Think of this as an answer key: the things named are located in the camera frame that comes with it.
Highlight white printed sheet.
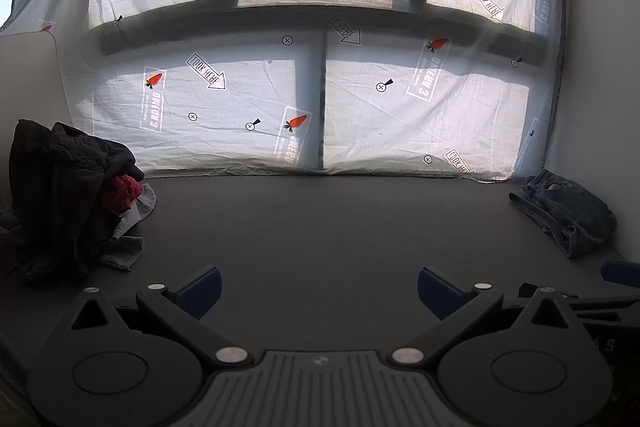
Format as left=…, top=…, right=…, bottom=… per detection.
left=0, top=0, right=568, bottom=184

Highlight red checkered cloth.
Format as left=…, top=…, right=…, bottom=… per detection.
left=97, top=175, right=144, bottom=214

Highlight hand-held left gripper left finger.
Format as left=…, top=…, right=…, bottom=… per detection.
left=65, top=266, right=253, bottom=368

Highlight light grey cloth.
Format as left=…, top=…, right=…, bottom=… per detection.
left=111, top=181, right=157, bottom=242

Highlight dark black garment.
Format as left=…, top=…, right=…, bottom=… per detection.
left=0, top=118, right=126, bottom=284

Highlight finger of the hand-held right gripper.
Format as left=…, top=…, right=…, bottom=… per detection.
left=601, top=259, right=640, bottom=289
left=519, top=282, right=640, bottom=325

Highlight folded blue jeans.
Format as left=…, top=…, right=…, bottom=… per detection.
left=508, top=168, right=618, bottom=259

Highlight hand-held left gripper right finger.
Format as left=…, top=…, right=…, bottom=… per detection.
left=389, top=266, right=587, bottom=367

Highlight grey knit cloth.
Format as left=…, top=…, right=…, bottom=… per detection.
left=96, top=233, right=147, bottom=271

